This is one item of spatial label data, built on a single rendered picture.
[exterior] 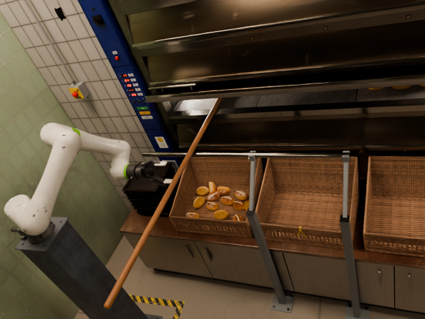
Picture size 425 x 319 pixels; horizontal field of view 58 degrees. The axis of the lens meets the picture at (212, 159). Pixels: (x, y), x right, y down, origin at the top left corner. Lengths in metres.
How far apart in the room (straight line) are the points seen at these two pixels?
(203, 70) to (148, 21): 0.40
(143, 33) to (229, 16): 0.54
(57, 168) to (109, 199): 1.65
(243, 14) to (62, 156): 1.12
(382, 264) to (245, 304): 1.06
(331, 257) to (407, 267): 0.38
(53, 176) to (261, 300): 1.67
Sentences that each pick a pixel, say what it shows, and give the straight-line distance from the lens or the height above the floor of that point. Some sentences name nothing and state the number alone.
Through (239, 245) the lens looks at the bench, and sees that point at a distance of 2.45.
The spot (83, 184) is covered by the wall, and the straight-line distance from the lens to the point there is 3.31.
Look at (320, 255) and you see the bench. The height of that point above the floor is 0.57.
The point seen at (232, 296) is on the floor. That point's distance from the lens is 2.96.
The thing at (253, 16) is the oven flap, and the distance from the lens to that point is 2.04.
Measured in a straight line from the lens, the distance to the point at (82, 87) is 2.83.
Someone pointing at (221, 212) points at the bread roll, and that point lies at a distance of 2.56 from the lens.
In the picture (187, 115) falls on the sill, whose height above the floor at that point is 1.18.
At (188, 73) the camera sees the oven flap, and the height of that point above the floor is 1.49.
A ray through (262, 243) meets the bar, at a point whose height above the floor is 0.69.
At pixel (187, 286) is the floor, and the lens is 3.13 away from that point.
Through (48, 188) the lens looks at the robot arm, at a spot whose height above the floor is 1.50.
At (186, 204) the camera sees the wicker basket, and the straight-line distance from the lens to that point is 2.75.
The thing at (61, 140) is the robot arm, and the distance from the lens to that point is 1.93.
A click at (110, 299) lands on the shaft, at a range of 1.75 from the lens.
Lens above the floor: 2.47
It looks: 38 degrees down
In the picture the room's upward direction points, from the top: 22 degrees counter-clockwise
